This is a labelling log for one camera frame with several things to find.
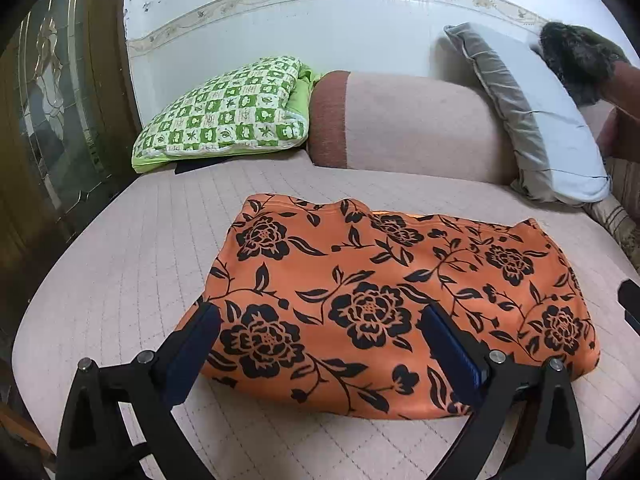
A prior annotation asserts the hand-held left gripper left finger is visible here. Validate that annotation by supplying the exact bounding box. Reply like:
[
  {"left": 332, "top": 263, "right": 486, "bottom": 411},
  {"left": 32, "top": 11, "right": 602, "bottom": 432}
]
[{"left": 55, "top": 301, "right": 222, "bottom": 480}]

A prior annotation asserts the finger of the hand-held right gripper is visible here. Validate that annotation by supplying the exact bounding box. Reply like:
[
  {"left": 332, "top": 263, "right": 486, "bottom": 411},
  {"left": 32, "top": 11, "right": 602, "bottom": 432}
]
[{"left": 617, "top": 279, "right": 640, "bottom": 335}]

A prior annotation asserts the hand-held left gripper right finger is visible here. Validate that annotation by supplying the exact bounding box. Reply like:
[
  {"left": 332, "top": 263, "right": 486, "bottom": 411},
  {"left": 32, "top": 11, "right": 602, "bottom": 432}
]
[{"left": 419, "top": 304, "right": 587, "bottom": 480}]

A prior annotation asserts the orange black floral blouse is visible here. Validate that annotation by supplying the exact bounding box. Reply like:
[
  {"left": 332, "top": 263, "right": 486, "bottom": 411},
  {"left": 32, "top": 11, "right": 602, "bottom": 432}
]
[{"left": 177, "top": 193, "right": 601, "bottom": 420}]

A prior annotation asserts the striped beige sofa cushion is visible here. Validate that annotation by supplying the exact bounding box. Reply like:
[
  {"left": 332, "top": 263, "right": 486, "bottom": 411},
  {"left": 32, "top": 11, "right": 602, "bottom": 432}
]
[{"left": 582, "top": 157, "right": 640, "bottom": 266}]

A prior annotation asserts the pink quilted bed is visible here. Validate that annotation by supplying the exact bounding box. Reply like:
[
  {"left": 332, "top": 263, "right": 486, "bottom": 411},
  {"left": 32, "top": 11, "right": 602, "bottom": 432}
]
[{"left": 15, "top": 152, "right": 640, "bottom": 480}]

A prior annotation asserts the flat black item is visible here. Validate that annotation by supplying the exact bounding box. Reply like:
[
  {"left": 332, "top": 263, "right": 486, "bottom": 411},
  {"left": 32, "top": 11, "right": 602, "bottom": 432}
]
[{"left": 174, "top": 157, "right": 230, "bottom": 176}]

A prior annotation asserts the brown sofa armrest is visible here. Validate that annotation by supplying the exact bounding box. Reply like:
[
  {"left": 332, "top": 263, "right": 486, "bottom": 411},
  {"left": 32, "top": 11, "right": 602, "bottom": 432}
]
[{"left": 580, "top": 62, "right": 640, "bottom": 161}]

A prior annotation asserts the grey pillow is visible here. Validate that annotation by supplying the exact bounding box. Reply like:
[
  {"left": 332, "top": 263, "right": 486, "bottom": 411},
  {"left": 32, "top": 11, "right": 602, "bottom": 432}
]
[{"left": 442, "top": 22, "right": 612, "bottom": 206}]

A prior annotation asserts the pink brown bolster cushion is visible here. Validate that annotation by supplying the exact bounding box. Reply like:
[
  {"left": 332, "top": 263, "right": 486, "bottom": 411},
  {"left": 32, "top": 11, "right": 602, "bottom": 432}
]
[{"left": 306, "top": 71, "right": 518, "bottom": 183}]

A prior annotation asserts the green checkered pillow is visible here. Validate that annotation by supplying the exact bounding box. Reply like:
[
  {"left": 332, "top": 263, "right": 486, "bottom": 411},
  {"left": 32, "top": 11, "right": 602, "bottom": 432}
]
[{"left": 131, "top": 56, "right": 321, "bottom": 173}]

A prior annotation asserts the dark fur-trimmed jacket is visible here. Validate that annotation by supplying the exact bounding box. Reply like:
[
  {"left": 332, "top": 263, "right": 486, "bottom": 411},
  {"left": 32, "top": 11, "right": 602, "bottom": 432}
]
[{"left": 537, "top": 21, "right": 633, "bottom": 106}]

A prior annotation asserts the wooden door with glass panel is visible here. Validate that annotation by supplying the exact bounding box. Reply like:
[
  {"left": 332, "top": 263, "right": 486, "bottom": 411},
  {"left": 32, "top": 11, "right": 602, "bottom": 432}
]
[{"left": 0, "top": 0, "right": 141, "bottom": 346}]

